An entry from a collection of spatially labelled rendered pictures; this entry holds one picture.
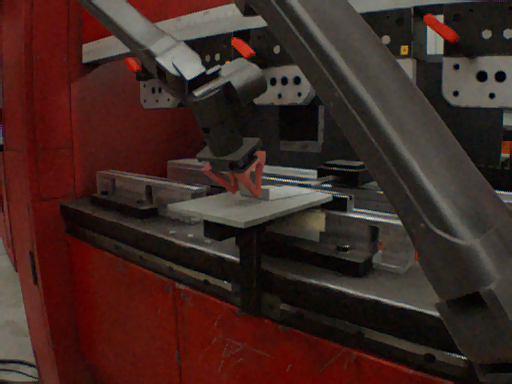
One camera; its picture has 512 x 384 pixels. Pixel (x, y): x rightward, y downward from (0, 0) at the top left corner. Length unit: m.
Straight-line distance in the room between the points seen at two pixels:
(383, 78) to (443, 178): 0.08
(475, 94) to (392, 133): 0.42
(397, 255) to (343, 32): 0.53
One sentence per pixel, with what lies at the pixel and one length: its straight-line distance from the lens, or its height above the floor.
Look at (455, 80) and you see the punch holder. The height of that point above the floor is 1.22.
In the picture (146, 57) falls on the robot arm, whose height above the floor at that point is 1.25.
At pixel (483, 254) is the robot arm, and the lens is 0.26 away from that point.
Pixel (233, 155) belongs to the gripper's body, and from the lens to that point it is 0.67.
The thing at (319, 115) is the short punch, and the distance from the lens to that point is 0.83.
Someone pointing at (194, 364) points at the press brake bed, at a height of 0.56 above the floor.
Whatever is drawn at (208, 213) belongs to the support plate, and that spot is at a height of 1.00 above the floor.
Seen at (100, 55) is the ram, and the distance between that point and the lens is 1.40.
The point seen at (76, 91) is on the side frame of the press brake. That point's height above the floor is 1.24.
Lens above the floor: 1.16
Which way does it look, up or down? 10 degrees down
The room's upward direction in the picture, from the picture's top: straight up
